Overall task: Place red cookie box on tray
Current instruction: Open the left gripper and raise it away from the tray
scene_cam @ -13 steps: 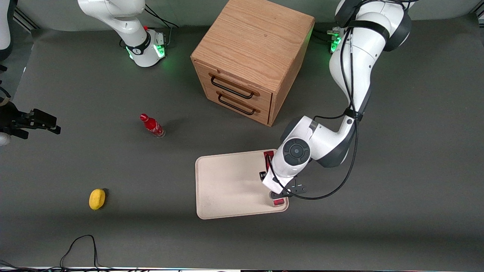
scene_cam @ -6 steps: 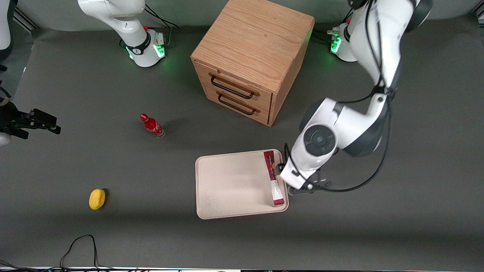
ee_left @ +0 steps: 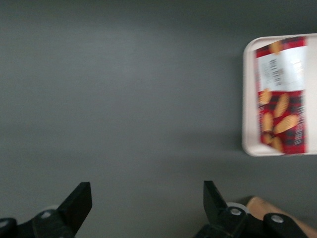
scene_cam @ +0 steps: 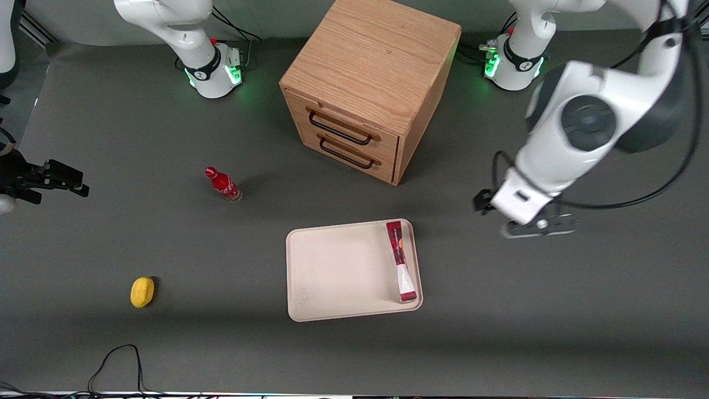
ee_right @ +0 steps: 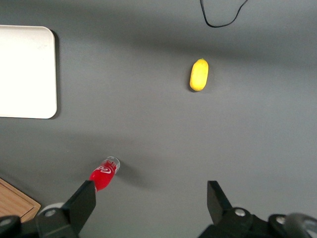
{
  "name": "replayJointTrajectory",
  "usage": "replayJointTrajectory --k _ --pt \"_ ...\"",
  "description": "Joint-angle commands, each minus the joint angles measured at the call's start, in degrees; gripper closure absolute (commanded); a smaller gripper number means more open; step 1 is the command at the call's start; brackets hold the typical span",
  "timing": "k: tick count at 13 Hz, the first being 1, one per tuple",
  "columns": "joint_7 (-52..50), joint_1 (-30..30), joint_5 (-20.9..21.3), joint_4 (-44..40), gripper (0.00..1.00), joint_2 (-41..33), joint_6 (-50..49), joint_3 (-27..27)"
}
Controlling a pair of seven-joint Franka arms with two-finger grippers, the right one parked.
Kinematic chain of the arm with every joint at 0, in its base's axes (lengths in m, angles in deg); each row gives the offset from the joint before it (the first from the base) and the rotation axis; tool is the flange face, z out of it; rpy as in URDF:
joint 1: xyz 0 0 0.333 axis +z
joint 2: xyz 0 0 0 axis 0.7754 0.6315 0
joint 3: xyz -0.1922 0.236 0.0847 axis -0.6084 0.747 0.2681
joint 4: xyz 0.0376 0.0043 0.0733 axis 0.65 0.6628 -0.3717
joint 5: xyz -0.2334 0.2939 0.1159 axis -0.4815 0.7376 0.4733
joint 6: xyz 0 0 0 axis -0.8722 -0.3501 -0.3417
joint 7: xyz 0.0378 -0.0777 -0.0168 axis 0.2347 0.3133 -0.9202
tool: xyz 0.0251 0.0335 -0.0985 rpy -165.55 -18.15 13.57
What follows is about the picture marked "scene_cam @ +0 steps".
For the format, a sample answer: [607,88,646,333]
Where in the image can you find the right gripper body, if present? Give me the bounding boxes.
[0,145,44,214]

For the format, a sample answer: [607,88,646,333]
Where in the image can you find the red cookie box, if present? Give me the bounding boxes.
[386,220,418,303]

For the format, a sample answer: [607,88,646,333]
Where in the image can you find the beige plastic tray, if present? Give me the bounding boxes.
[285,218,424,323]

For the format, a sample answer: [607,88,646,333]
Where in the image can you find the yellow lemon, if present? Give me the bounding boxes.
[130,277,156,309]

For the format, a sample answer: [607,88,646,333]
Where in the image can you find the red cola bottle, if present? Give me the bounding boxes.
[204,166,243,203]

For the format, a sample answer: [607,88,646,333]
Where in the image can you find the wooden drawer cabinet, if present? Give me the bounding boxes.
[279,0,463,186]

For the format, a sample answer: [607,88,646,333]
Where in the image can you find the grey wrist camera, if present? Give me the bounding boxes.
[500,211,578,239]

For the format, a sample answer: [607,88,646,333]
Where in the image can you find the short black drawer handle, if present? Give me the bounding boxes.
[318,137,376,170]

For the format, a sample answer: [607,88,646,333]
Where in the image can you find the aluminium frame rail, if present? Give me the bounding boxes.
[19,8,59,46]

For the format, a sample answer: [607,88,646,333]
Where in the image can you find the black left arm base cable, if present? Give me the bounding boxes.
[458,14,517,66]

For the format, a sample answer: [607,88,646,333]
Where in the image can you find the black arm base cable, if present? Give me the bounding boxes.
[458,14,517,66]
[212,6,263,70]

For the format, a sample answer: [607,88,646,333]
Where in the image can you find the wide black drawer handle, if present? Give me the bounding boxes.
[308,110,374,146]

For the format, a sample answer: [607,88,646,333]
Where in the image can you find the black looped cable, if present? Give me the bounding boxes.
[0,344,167,399]

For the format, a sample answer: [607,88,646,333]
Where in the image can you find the black right arm base cable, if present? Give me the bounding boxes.
[212,6,263,70]

